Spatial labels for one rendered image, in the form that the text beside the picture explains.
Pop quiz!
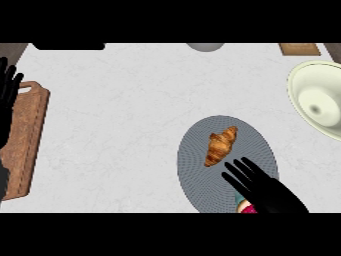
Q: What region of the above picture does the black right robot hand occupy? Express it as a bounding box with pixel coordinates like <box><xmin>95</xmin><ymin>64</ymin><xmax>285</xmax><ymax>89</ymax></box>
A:
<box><xmin>220</xmin><ymin>156</ymin><xmax>310</xmax><ymax>214</ymax></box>

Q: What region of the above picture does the grey round object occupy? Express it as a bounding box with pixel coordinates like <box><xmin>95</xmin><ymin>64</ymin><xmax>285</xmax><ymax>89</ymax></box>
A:
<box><xmin>185</xmin><ymin>42</ymin><xmax>226</xmax><ymax>53</ymax></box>

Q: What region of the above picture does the small light wooden board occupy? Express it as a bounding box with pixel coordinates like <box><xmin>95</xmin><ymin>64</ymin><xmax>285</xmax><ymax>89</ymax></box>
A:
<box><xmin>278</xmin><ymin>42</ymin><xmax>322</xmax><ymax>57</ymax></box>

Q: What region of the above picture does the black appliance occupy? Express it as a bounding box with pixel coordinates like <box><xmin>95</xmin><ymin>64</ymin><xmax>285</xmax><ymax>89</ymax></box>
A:
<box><xmin>31</xmin><ymin>42</ymin><xmax>107</xmax><ymax>51</ymax></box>

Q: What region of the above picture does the golden brown croissant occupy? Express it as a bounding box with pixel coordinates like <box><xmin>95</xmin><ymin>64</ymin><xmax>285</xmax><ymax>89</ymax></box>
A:
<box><xmin>202</xmin><ymin>125</ymin><xmax>239</xmax><ymax>168</ymax></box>

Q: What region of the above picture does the pale cream bowl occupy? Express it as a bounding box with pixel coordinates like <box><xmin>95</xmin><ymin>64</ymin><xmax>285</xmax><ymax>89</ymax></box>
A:
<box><xmin>285</xmin><ymin>59</ymin><xmax>341</xmax><ymax>145</ymax></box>

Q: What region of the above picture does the grey round woven placemat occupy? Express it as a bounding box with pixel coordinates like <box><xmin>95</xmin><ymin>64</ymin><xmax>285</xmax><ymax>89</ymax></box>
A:
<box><xmin>176</xmin><ymin>115</ymin><xmax>281</xmax><ymax>214</ymax></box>

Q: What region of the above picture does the brown wooden cutting board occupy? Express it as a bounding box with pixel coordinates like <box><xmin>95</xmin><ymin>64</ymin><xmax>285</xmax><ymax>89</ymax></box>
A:
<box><xmin>0</xmin><ymin>80</ymin><xmax>52</xmax><ymax>202</ymax></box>

